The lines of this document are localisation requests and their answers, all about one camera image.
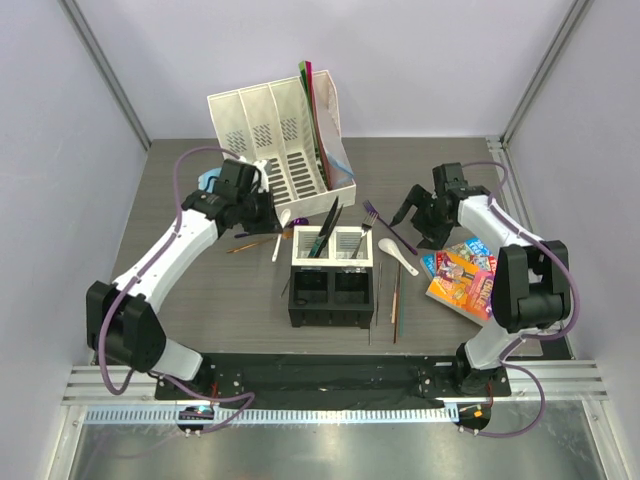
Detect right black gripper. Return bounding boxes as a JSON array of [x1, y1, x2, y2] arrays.
[[391, 184, 455, 251]]

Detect purple metallic spoon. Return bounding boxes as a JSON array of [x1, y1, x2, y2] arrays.
[[234, 216, 310, 239]]

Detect silver metal fork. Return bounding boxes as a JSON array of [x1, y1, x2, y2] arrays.
[[351, 211, 378, 259]]

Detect teal handled black knife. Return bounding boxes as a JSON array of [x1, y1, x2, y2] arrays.
[[308, 195, 341, 259]]

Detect black plastic knife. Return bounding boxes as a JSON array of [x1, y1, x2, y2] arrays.
[[310, 202, 345, 258]]

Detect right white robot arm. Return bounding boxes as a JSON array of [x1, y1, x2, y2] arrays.
[[391, 163, 579, 395]]

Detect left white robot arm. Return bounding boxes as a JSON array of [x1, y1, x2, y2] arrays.
[[86, 157, 282, 399]]

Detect light blue headphones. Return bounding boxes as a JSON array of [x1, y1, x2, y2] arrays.
[[198, 168, 221, 193]]

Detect brown wooden chopstick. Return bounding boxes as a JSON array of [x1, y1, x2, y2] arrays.
[[390, 263, 401, 344]]

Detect blue treehouse book underneath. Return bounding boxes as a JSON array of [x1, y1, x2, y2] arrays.
[[420, 237, 497, 279]]

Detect purple plastic fork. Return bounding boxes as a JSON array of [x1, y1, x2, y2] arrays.
[[363, 200, 418, 256]]

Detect thin dark metal chopstick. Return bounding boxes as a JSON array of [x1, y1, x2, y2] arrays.
[[368, 261, 383, 346]]

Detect Roald Dahl colourful book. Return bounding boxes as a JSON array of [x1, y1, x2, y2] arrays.
[[425, 252, 495, 326]]

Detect white file organizer rack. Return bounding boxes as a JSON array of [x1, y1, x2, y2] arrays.
[[207, 76, 356, 218]]

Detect white two-slot utensil container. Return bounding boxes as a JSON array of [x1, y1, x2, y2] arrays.
[[291, 226, 374, 268]]

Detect coloured plastic folders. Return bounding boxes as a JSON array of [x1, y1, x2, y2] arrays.
[[298, 60, 355, 190]]

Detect black two-slot utensil container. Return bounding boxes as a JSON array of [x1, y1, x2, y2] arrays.
[[288, 266, 374, 329]]

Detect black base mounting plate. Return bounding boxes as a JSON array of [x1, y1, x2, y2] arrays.
[[93, 351, 574, 401]]

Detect slotted cable duct strip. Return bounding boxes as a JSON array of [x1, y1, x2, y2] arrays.
[[84, 404, 459, 426]]

